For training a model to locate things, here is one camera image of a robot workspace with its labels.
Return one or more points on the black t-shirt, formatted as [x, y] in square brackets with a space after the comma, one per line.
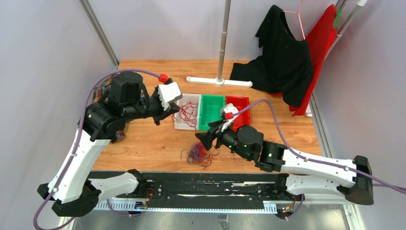
[285, 65]

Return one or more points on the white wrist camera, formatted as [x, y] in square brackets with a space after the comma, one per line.
[168, 94]
[229, 114]

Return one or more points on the red t-shirt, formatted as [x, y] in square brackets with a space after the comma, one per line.
[319, 40]

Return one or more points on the green clothes hanger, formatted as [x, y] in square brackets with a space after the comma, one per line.
[337, 18]

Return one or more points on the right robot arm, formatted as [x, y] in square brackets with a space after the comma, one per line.
[299, 173]

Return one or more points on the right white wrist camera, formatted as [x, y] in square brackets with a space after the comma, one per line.
[229, 114]

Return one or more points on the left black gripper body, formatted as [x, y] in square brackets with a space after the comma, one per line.
[155, 108]

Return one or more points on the plaid flannel shirt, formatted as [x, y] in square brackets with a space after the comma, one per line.
[98, 92]

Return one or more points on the aluminium frame rail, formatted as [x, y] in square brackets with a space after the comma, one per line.
[93, 19]

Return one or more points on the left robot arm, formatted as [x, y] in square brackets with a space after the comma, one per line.
[72, 192]

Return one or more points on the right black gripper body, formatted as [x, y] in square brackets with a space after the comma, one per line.
[226, 137]

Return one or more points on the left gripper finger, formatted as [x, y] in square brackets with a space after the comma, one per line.
[172, 109]
[157, 120]

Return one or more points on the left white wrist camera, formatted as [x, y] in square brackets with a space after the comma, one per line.
[168, 94]

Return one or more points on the green plastic bin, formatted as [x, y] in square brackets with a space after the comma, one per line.
[210, 110]

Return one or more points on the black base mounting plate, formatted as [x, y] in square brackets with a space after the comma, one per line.
[209, 190]

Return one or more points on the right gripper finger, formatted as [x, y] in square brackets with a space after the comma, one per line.
[210, 131]
[207, 140]

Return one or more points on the white plastic bin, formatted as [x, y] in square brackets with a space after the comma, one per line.
[188, 116]

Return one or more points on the red plastic bin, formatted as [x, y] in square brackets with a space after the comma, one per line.
[240, 103]

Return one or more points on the pink clothes hanger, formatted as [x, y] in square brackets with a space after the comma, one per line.
[298, 13]

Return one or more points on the white garment rack stand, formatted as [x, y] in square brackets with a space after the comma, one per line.
[219, 80]

